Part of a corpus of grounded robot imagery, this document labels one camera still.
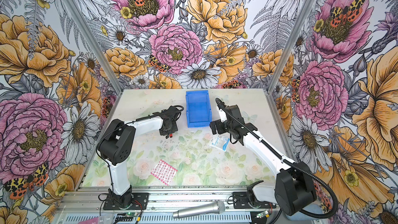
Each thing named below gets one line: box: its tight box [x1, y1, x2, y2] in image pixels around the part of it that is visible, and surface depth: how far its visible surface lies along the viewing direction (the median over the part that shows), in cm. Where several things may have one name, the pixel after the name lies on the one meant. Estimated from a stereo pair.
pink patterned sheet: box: [150, 159, 179, 187], surface depth 85 cm
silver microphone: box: [172, 200, 226, 219], surface depth 71 cm
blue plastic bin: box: [185, 89, 213, 128], surface depth 108 cm
